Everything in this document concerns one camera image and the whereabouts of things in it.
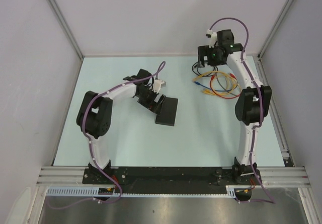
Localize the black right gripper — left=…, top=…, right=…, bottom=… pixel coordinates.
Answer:
left=197, top=44, right=225, bottom=68

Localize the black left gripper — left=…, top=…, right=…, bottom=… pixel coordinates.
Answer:
left=136, top=86, right=166, bottom=116

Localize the black network switch box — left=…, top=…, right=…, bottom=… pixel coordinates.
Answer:
left=155, top=97, right=178, bottom=127

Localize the grey ethernet cable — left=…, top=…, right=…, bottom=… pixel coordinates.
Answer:
left=216, top=71, right=238, bottom=95

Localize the red ethernet cable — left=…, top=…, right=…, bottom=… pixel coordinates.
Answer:
left=210, top=72, right=242, bottom=99

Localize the blue ethernet cable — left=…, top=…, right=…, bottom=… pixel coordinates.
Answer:
left=195, top=80, right=234, bottom=94

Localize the yellow cable long loop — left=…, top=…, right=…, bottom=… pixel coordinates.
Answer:
left=202, top=74, right=241, bottom=100

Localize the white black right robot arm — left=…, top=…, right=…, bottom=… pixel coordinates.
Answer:
left=198, top=29, right=272, bottom=184

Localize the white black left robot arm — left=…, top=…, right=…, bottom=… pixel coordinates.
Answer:
left=76, top=67, right=166, bottom=184

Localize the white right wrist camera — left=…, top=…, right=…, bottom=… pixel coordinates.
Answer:
left=206, top=29, right=217, bottom=48

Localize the black thin cable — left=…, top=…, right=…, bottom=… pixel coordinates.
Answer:
left=191, top=61, right=218, bottom=78

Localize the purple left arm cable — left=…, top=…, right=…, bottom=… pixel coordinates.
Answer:
left=47, top=61, right=166, bottom=209

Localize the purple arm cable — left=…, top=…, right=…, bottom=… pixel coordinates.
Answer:
left=47, top=61, right=166, bottom=209
left=208, top=17, right=276, bottom=204

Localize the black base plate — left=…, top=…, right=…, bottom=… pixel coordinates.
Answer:
left=82, top=165, right=260, bottom=197

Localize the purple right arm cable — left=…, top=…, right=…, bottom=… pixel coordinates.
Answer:
left=208, top=17, right=276, bottom=204

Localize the aluminium right side rail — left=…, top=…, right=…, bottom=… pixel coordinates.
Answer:
left=252, top=55, right=295, bottom=167

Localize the aluminium right corner post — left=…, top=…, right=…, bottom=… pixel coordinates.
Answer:
left=257, top=0, right=296, bottom=59

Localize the aluminium corner post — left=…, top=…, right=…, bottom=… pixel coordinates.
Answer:
left=257, top=0, right=296, bottom=59
left=47, top=0, right=84, bottom=61

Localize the white slotted cable duct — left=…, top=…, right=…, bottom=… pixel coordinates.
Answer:
left=47, top=186, right=235, bottom=198

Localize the aluminium front frame rail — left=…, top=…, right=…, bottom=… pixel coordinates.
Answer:
left=36, top=166, right=311, bottom=188

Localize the aluminium left corner post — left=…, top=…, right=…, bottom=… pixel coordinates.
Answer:
left=47, top=0, right=84, bottom=61

